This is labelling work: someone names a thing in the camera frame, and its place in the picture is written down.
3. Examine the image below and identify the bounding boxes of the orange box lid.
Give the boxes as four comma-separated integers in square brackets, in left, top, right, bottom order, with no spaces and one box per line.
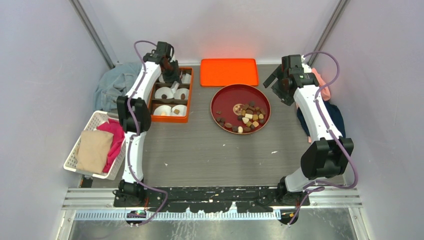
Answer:
[200,58,259,87]

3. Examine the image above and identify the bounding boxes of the silver metal tongs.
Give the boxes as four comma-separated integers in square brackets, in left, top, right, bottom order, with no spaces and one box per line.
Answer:
[170,81,180,95]

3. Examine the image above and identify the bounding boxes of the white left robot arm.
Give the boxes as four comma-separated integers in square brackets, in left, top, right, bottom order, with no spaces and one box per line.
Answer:
[116,41,182,207]

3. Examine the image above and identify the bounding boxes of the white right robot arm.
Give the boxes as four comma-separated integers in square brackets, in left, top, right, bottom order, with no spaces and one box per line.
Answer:
[263,54,354,206]

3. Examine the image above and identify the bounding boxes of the orange chocolate box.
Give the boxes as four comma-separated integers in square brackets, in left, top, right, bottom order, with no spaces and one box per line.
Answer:
[148,67,194,124]

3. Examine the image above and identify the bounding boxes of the white paper cup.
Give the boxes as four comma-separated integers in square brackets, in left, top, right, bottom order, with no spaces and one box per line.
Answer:
[171,104,187,117]
[154,87,174,99]
[181,73,192,85]
[153,104,172,117]
[173,88,190,100]

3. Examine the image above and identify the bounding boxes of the salmon pink cloth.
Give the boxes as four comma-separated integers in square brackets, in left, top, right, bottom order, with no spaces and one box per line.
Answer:
[311,68,331,101]

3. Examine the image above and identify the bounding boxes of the round red lacquer tray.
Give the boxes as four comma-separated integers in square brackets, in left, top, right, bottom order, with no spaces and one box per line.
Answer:
[210,84,271,135]

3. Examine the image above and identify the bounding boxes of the navy blue cloth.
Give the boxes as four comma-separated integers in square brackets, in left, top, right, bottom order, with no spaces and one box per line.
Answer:
[296,101,346,143]

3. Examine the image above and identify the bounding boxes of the light blue cloth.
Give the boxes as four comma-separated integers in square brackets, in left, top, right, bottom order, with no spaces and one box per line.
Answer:
[93,62,142,112]

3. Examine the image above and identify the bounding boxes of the pink cloth in basket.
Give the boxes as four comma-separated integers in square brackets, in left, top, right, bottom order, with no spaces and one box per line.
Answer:
[96,118,125,173]

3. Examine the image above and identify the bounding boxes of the white plastic basket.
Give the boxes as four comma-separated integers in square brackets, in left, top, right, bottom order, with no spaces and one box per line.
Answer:
[63,110,126,181]

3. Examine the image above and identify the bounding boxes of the beige cloth in basket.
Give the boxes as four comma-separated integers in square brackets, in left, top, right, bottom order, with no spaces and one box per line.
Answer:
[76,130,113,174]

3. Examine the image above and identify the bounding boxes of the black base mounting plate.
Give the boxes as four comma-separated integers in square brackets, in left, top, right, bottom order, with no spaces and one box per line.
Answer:
[113,186,310,213]

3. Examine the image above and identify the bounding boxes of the aluminium frame rail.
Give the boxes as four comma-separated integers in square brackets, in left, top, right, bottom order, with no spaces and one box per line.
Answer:
[62,188,363,222]

